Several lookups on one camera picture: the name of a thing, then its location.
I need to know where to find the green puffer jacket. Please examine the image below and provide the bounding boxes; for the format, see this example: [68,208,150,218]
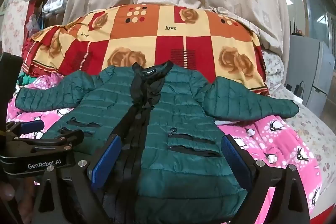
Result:
[14,61,300,216]

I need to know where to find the person's left hand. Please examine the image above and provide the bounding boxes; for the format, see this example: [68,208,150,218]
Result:
[0,183,15,201]

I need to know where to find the pink penguin-print blanket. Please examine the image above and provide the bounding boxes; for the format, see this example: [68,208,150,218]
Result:
[5,72,322,224]

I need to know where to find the small clear plastic bag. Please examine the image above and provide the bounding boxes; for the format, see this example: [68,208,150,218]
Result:
[25,14,40,33]

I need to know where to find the black power adapter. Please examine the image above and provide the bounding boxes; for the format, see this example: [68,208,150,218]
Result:
[294,82,305,96]

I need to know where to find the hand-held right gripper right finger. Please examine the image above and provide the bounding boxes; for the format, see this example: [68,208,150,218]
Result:
[220,134,311,224]

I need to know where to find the white refrigerator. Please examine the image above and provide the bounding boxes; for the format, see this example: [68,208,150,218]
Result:
[285,34,335,117]

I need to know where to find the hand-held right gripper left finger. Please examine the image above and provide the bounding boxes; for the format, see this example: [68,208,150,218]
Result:
[31,134,122,224]

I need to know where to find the red orange rose-print blanket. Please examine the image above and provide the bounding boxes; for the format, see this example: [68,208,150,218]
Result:
[22,4,269,96]

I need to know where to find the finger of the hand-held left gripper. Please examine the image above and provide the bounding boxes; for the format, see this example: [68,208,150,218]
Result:
[5,120,46,141]
[13,130,84,153]

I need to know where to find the teal knitted cloth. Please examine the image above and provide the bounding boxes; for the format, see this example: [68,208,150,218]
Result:
[17,74,34,86]

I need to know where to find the black device with antennas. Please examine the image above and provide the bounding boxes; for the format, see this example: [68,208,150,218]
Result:
[290,17,302,36]

